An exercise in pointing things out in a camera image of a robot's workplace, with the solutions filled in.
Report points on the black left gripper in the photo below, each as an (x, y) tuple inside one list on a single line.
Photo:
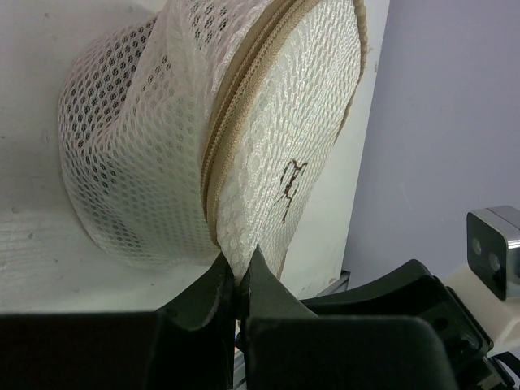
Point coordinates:
[(190, 344)]

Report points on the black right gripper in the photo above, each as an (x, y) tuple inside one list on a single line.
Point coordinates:
[(412, 290)]

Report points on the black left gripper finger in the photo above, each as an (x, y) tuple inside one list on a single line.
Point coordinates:
[(263, 296)]

